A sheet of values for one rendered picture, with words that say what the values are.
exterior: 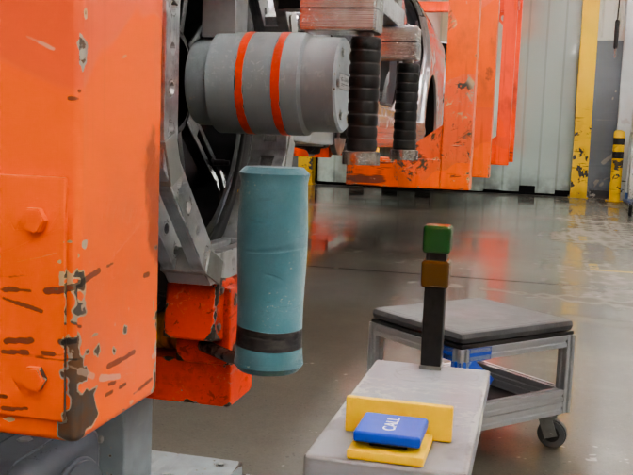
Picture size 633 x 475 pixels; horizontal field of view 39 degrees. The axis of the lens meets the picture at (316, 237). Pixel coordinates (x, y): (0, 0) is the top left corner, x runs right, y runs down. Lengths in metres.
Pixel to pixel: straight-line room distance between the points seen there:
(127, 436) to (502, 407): 1.14
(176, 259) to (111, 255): 0.39
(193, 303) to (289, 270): 0.17
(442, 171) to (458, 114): 0.32
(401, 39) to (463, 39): 3.53
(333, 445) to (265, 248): 0.26
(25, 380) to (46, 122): 0.21
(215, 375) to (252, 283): 0.21
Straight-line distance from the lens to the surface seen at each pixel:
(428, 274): 1.28
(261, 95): 1.19
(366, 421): 0.97
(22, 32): 0.76
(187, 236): 1.10
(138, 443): 1.40
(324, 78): 1.17
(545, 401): 2.36
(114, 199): 0.79
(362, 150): 1.03
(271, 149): 1.49
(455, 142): 4.86
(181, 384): 1.29
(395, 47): 1.37
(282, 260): 1.09
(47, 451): 1.11
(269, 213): 1.09
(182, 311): 1.22
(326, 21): 1.04
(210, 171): 1.45
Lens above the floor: 0.78
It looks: 6 degrees down
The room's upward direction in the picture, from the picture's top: 2 degrees clockwise
